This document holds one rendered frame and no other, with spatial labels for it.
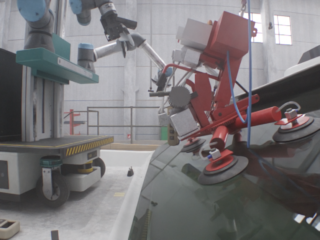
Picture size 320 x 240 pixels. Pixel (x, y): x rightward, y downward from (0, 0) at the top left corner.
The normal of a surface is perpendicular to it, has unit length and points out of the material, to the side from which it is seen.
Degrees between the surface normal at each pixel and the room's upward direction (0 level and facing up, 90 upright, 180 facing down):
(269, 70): 90
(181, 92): 90
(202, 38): 90
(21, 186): 90
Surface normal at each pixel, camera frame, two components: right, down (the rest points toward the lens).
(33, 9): 0.27, 0.12
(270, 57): 0.02, 0.00
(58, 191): -0.20, 0.00
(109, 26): 0.41, -0.05
